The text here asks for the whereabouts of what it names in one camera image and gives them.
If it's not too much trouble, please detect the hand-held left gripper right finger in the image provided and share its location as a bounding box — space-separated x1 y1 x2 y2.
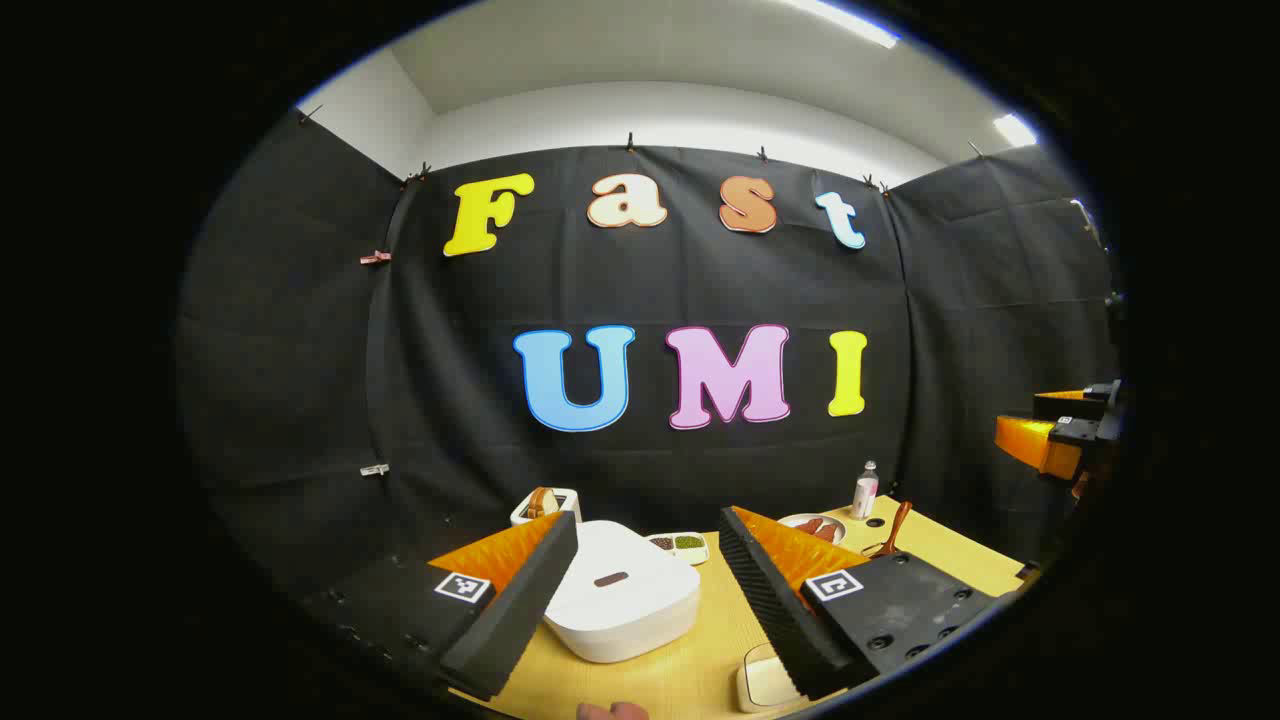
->
718 505 1006 701

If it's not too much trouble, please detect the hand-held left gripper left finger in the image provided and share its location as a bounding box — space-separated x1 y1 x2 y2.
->
305 510 581 703

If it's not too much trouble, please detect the clear container of rice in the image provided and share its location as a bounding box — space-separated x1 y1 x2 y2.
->
737 643 801 714

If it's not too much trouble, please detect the white rice cooker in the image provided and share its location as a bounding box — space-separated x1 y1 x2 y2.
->
543 520 703 664

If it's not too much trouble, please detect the brown wooden spoon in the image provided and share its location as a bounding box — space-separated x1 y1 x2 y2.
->
862 500 914 559

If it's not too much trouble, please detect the white round plate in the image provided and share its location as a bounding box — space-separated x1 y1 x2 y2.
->
777 513 847 546

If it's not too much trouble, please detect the white divided dish of beans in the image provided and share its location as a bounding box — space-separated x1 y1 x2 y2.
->
645 532 711 567

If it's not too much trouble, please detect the white toaster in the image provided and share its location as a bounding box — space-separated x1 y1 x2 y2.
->
510 487 583 528

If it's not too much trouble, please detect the black backdrop cloth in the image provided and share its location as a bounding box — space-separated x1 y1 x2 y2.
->
178 108 1121 601

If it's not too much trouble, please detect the long ceiling light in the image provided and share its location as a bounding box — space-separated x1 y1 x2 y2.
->
780 0 901 49

